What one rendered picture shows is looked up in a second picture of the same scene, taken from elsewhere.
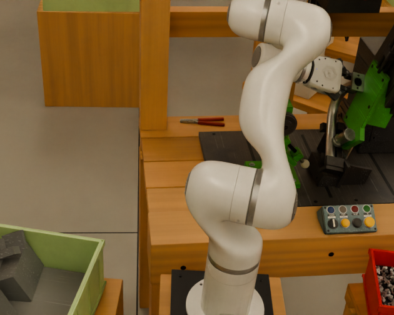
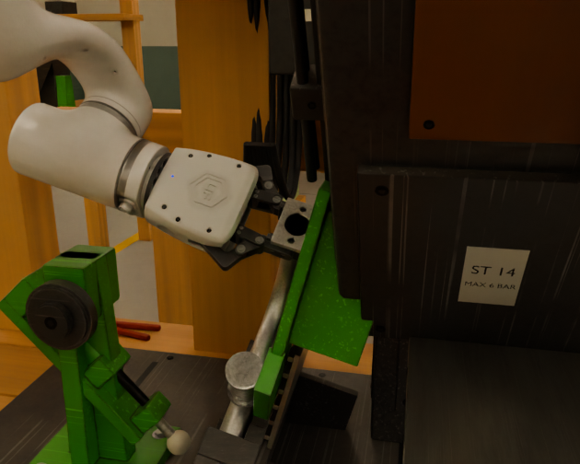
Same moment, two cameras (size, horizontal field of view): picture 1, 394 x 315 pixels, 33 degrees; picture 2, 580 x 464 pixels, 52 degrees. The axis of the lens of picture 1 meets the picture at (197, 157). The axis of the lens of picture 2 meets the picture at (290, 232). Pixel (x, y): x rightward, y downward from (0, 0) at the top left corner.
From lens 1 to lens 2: 1.54 m
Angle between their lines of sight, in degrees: 25
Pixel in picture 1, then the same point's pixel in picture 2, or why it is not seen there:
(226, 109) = not seen: hidden behind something
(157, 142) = not seen: outside the picture
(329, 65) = (214, 172)
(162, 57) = (8, 186)
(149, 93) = not seen: outside the picture
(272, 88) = not seen: outside the picture
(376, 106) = (312, 289)
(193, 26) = not seen: hidden behind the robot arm
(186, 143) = (40, 361)
